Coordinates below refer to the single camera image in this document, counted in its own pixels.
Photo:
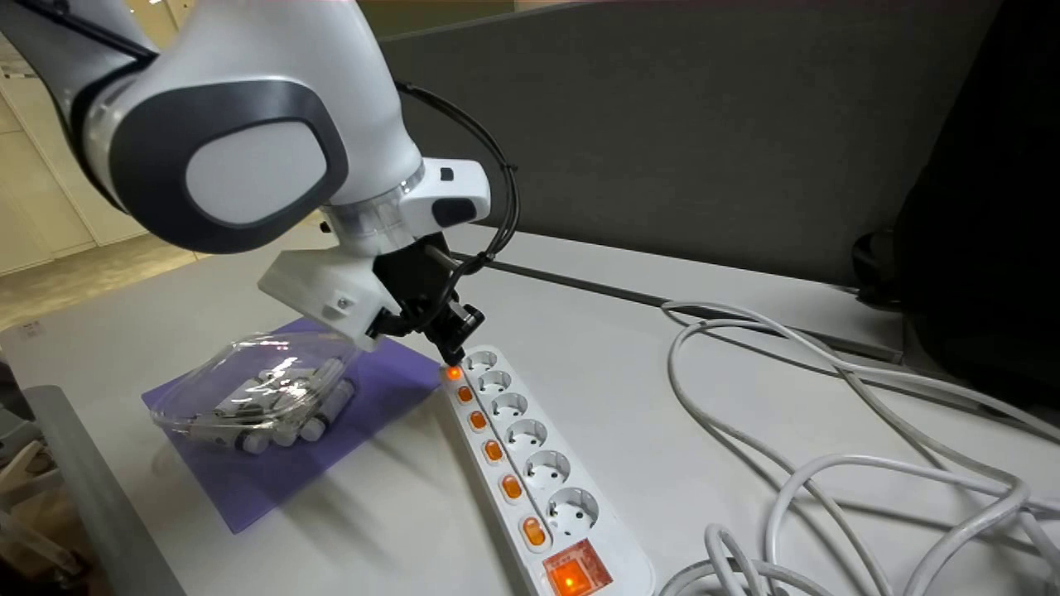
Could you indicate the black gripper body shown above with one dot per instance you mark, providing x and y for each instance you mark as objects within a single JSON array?
[{"x": 419, "y": 282}]

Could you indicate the white cylindrical tube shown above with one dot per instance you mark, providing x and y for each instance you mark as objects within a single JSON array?
[
  {"x": 253, "y": 440},
  {"x": 331, "y": 410},
  {"x": 289, "y": 404},
  {"x": 328, "y": 377}
]

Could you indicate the purple paper mat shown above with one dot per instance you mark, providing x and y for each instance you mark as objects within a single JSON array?
[{"x": 253, "y": 484}]

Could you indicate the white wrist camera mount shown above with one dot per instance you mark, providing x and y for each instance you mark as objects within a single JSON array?
[{"x": 318, "y": 287}]

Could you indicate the clear plastic clamshell container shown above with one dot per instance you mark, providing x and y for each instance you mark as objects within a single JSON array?
[{"x": 202, "y": 392}]

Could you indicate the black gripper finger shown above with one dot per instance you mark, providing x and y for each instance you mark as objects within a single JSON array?
[
  {"x": 462, "y": 332},
  {"x": 396, "y": 325}
]

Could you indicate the white multi-socket power strip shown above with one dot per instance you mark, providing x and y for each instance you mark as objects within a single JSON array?
[{"x": 518, "y": 464}]

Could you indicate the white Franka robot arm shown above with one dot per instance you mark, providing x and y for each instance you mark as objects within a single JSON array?
[{"x": 275, "y": 67}]

